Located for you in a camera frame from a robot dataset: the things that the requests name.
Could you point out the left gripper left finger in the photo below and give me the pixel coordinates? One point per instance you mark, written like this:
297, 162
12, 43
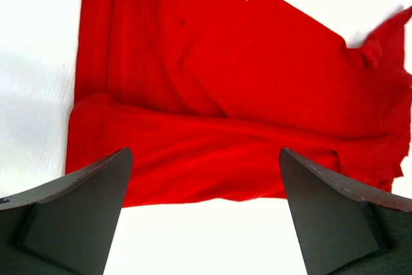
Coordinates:
67, 225

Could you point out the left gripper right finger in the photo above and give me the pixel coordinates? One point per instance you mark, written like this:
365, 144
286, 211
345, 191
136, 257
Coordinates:
344, 226

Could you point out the red t shirt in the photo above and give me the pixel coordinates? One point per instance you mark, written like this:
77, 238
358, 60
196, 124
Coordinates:
206, 93

